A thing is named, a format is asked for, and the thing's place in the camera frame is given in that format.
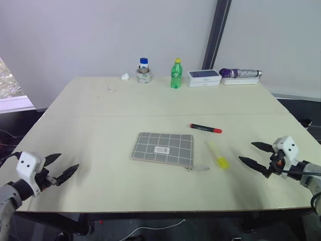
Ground white bottle blue cap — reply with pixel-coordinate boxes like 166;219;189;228
139;57;150;74

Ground white floor cable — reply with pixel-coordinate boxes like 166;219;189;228
122;218;187;237

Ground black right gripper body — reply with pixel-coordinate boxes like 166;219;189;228
265;150;289;179

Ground window with white sill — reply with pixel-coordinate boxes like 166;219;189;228
0;56;36;113

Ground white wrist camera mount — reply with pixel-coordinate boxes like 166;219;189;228
16;151;47;198
272;136;300;177

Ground dark wall column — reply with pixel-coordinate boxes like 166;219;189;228
201;0;233;74

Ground red black marker pen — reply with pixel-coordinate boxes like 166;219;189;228
190;123;223;135

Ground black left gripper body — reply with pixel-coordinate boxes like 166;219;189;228
35;167;58;193

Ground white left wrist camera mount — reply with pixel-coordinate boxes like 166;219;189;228
16;151;47;198

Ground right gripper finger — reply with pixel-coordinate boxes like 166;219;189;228
238;156;270;178
251;142;274;153

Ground white phone box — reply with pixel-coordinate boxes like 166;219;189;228
186;69;223;88

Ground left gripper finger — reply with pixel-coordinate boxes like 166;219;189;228
44;153;62;167
55;164;80;187

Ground purple grey folded umbrella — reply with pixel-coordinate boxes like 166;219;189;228
219;67;263;79

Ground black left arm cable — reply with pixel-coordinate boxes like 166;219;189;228
0;151;22;167

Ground flat white box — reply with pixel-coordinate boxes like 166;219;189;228
221;76;260;86

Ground green plastic soda bottle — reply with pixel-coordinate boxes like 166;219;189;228
170;57;184;89

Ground clear tape roll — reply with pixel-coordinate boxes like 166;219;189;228
136;66;154;84

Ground grey checked pencil pouch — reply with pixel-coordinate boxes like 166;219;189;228
129;132;210;173

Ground yellow highlighter pen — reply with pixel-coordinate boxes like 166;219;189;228
206;141;231;170

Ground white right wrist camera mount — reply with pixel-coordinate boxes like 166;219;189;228
272;136;300;177

